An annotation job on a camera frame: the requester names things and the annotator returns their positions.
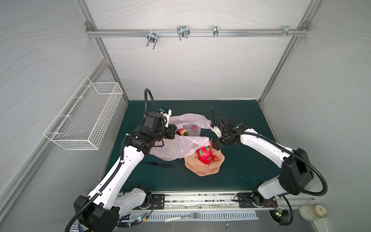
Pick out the pink plastic bag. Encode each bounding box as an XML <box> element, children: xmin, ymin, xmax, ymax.
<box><xmin>149</xmin><ymin>114</ymin><xmax>211</xmax><ymax>161</ymax></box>

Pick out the red apple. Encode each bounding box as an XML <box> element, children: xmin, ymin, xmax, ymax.
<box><xmin>177</xmin><ymin>128</ymin><xmax>188</xmax><ymax>136</ymax></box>

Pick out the pink green dragon fruit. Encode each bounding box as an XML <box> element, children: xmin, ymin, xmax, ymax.
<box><xmin>196</xmin><ymin>146</ymin><xmax>213</xmax><ymax>165</ymax></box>

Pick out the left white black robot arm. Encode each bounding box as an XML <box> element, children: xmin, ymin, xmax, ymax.
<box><xmin>65</xmin><ymin>106</ymin><xmax>177</xmax><ymax>232</ymax></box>

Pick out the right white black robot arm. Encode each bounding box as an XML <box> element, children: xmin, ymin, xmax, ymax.
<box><xmin>211</xmin><ymin>109</ymin><xmax>328</xmax><ymax>226</ymax></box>

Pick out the green table mat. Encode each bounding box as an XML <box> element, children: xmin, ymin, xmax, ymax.
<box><xmin>121</xmin><ymin>100</ymin><xmax>280</xmax><ymax>191</ymax></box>

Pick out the dark blue knife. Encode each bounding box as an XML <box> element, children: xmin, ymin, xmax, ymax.
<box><xmin>143</xmin><ymin>161</ymin><xmax>175</xmax><ymax>169</ymax></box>

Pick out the peach wavy fruit plate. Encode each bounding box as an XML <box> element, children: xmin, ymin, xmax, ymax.
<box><xmin>184</xmin><ymin>148</ymin><xmax>225</xmax><ymax>177</ymax></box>

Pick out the white vent strip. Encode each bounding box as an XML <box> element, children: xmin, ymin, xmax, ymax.
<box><xmin>147</xmin><ymin>210</ymin><xmax>259</xmax><ymax>222</ymax></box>

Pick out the left metal clamp hook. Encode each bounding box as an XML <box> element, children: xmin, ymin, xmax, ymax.
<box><xmin>146</xmin><ymin>32</ymin><xmax>158</xmax><ymax>49</ymax></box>

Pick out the metal clamp hook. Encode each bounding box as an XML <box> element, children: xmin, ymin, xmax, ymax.
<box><xmin>146</xmin><ymin>32</ymin><xmax>158</xmax><ymax>49</ymax></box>
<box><xmin>176</xmin><ymin>26</ymin><xmax>190</xmax><ymax>40</ymax></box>

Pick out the middle metal clamp hook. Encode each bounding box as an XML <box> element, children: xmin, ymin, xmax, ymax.
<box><xmin>176</xmin><ymin>26</ymin><xmax>190</xmax><ymax>40</ymax></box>

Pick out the blue white patterned plate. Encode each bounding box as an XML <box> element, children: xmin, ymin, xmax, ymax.
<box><xmin>69</xmin><ymin>224</ymin><xmax>84</xmax><ymax>232</ymax></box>

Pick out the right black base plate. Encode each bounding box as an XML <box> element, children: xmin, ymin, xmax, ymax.
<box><xmin>233</xmin><ymin>192</ymin><xmax>278</xmax><ymax>208</ymax></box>

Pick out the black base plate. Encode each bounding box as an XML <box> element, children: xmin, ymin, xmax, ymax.
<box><xmin>133</xmin><ymin>194</ymin><xmax>165</xmax><ymax>210</ymax></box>
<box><xmin>233</xmin><ymin>192</ymin><xmax>278</xmax><ymax>208</ymax></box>

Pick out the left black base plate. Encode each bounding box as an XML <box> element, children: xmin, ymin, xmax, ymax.
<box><xmin>133</xmin><ymin>194</ymin><xmax>165</xmax><ymax>210</ymax></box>

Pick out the white wire basket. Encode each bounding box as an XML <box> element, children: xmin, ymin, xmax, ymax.
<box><xmin>43</xmin><ymin>77</ymin><xmax>123</xmax><ymax>150</ymax></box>

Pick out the white handled fork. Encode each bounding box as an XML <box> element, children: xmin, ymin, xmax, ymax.
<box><xmin>164</xmin><ymin>213</ymin><xmax>202</xmax><ymax>222</ymax></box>

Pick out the small metal ring hook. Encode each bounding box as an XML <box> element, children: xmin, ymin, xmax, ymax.
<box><xmin>213</xmin><ymin>26</ymin><xmax>219</xmax><ymax>38</ymax></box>

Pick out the metal crossbar rail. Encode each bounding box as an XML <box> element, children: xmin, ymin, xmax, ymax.
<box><xmin>87</xmin><ymin>28</ymin><xmax>310</xmax><ymax>38</ymax></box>

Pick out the right metal bolt bracket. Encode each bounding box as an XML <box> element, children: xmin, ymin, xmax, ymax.
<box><xmin>272</xmin><ymin>26</ymin><xmax>298</xmax><ymax>38</ymax></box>

